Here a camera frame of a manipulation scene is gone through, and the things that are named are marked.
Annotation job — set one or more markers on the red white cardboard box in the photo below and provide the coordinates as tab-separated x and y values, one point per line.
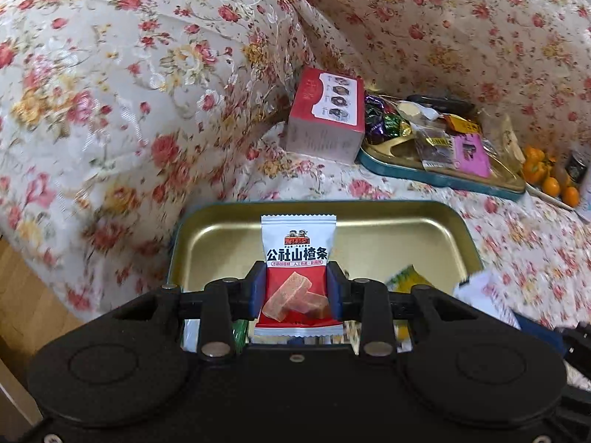
326	119

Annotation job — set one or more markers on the purple rabbit thermos bottle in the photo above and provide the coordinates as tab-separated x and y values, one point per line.
583	209

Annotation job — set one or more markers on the tan paper bag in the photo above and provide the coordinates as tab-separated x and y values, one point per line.
500	133

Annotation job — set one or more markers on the white hawthorn strip packet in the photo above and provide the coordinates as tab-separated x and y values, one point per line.
482	292

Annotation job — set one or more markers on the red white hawthorn packet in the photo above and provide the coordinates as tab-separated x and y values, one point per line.
296	303

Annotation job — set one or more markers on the blue tin snack tray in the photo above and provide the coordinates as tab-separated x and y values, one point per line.
398	158

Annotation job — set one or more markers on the black starbucks can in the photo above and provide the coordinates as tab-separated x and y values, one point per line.
577	165

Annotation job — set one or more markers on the empty gold square tin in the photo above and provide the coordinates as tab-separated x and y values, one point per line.
374	239

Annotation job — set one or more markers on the mandarin orange front left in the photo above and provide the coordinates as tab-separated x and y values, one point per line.
551	187

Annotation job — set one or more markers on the pale green fruit plate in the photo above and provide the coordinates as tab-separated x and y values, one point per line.
555	201

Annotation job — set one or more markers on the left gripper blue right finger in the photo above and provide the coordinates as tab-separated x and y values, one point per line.
367	302

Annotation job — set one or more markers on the mandarin orange front right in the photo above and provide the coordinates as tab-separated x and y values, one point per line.
570	196

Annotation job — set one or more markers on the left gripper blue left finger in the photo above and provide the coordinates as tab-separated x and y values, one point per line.
227	300

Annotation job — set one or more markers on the pink snack packet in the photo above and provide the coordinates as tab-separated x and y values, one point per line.
470	156

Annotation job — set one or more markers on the dark brown snack packet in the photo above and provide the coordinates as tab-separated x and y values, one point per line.
435	148

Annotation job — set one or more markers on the purple green foil candies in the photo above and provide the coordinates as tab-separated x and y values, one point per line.
383	122

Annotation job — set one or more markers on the black remote control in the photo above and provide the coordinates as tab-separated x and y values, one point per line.
443	104

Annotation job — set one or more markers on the yellow green tea packet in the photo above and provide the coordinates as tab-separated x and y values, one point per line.
406	279

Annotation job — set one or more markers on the floral sofa cover cloth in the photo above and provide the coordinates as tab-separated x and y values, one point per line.
119	115

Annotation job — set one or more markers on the green candy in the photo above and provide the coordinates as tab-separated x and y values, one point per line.
240	331

